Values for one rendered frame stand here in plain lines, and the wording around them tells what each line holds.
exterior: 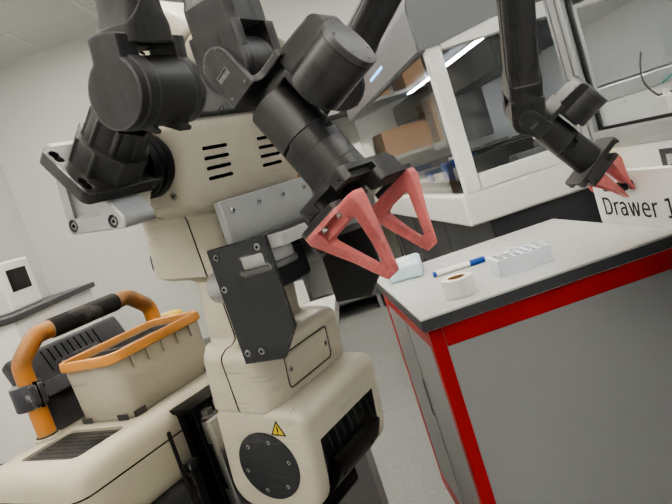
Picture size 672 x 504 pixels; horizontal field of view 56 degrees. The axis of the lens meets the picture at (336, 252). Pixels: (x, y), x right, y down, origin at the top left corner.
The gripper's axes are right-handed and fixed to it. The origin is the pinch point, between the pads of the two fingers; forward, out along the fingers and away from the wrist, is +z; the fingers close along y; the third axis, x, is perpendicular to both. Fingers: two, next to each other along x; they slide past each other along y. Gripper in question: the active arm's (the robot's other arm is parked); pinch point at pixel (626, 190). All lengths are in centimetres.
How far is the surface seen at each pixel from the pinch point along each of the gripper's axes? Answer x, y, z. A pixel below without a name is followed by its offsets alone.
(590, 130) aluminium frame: 43.4, 20.4, 3.0
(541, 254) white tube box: 23.3, -14.9, 3.5
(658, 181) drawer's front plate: -6.1, 2.5, 1.0
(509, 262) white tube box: 23.5, -20.4, -1.2
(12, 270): 299, -177, -160
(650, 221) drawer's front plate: -0.6, -2.0, 7.0
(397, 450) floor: 123, -93, 43
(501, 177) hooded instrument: 83, 6, 2
